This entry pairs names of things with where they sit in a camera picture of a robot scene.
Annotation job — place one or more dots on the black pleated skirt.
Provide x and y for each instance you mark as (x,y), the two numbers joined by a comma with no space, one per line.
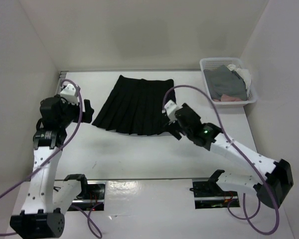
(134,106)

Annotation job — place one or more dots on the white cloth in basket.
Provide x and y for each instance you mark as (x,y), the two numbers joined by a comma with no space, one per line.
(243,73)

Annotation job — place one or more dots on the grey skirt in basket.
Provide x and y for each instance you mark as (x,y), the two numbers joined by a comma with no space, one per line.
(223,81)

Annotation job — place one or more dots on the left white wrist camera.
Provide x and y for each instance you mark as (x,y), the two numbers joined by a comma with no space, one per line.
(70,94)

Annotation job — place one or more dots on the pink cloth in basket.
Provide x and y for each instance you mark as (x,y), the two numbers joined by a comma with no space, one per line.
(226,98)

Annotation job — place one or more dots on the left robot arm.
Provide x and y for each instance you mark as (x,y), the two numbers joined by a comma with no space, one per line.
(42,215)

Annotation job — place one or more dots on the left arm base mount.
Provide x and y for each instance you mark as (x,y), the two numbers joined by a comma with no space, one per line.
(94,199)

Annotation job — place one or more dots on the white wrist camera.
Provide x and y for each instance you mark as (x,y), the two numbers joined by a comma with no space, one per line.
(70,94)
(170,109)

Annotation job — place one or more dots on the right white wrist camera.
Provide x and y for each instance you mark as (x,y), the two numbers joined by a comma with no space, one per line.
(170,109)

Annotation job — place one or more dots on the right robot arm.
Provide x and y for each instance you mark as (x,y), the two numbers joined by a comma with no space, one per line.
(270,180)

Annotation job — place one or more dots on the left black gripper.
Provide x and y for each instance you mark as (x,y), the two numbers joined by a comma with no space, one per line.
(87,115)

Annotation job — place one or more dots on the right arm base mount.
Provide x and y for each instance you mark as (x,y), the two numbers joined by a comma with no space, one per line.
(207,198)

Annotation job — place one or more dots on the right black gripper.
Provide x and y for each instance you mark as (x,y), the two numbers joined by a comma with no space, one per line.
(172,127)

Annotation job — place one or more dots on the white plastic basket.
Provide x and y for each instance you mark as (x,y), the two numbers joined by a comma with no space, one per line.
(212,64)

